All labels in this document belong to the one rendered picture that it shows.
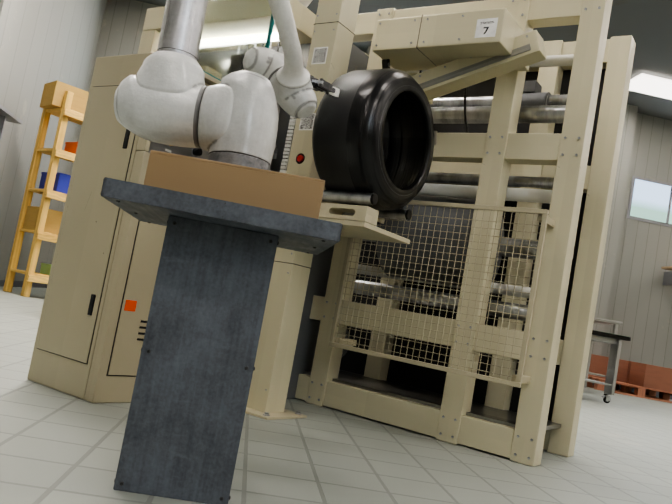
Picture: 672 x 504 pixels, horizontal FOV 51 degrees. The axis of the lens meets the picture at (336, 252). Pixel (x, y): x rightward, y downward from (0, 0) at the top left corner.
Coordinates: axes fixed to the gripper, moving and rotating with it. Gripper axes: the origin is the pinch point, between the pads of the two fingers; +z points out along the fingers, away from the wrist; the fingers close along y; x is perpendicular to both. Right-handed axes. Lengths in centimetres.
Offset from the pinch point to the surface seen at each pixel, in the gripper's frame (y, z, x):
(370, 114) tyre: -8.8, 13.3, 5.0
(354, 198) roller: -4.5, 18.9, 36.0
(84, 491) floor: -44, -106, 108
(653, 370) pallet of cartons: 76, 909, 193
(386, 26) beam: 28, 60, -42
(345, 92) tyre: 4.7, 13.2, -2.4
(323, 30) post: 39, 32, -32
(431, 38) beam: 3, 61, -37
